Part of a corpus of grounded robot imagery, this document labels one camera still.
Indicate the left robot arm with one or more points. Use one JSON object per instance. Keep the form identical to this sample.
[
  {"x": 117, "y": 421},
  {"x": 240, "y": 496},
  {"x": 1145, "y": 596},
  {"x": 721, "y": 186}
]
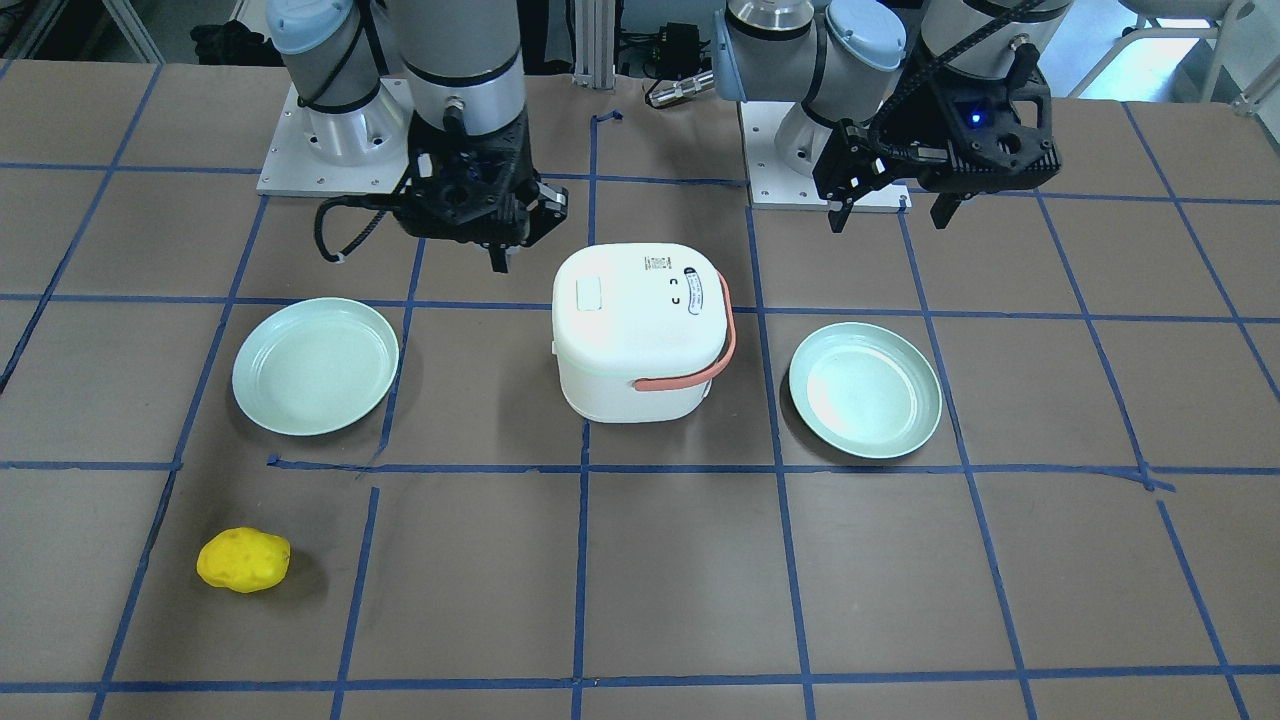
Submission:
[{"x": 842, "y": 105}]

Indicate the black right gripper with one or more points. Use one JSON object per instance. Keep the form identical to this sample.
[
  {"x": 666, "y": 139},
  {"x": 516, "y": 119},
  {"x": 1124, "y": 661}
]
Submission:
[{"x": 546, "y": 204}]

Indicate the white rice cooker orange handle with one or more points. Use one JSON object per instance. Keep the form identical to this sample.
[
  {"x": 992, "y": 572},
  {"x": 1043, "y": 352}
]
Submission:
[{"x": 640, "y": 331}]

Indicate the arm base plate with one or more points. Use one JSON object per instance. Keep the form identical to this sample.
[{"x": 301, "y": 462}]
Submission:
[
  {"x": 794, "y": 163},
  {"x": 313, "y": 154}
]

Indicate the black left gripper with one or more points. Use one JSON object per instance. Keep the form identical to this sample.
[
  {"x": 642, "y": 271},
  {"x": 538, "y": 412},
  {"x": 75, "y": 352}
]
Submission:
[{"x": 922, "y": 121}]

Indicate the green plate near left arm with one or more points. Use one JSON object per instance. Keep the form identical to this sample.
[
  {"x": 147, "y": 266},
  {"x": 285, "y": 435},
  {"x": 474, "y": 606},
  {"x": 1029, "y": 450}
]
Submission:
[{"x": 865, "y": 390}]

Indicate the green plate near right arm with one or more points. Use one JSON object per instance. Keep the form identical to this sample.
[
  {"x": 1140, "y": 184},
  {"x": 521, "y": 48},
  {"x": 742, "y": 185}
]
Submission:
[{"x": 315, "y": 367}]

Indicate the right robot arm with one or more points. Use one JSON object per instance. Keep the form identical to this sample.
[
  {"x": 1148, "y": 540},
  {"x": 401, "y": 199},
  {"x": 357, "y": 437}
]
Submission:
[{"x": 415, "y": 110}]

